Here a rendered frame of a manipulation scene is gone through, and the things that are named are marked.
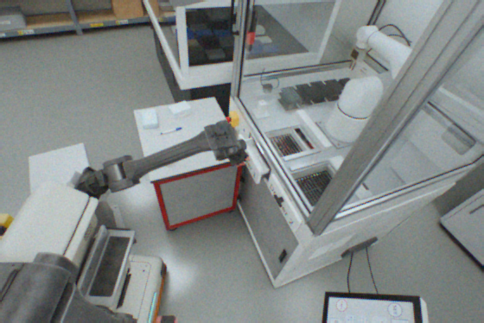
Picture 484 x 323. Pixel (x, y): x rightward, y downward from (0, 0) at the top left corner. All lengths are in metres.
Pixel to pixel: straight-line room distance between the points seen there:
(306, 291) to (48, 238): 1.73
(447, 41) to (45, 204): 0.94
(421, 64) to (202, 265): 1.81
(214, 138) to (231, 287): 1.44
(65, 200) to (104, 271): 0.33
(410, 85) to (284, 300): 1.69
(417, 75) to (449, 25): 0.10
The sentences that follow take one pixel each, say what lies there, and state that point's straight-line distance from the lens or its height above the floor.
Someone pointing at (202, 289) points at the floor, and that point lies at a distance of 2.04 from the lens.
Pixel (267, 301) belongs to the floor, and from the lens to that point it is 2.06.
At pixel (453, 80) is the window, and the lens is 0.78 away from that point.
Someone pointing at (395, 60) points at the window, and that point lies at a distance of 0.74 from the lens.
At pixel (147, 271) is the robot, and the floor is 0.28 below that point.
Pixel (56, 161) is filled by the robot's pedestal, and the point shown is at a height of 0.76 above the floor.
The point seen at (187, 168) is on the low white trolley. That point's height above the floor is 0.76.
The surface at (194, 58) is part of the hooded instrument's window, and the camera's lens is 1.94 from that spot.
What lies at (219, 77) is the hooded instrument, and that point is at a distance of 2.06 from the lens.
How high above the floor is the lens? 1.98
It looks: 50 degrees down
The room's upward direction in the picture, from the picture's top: 9 degrees clockwise
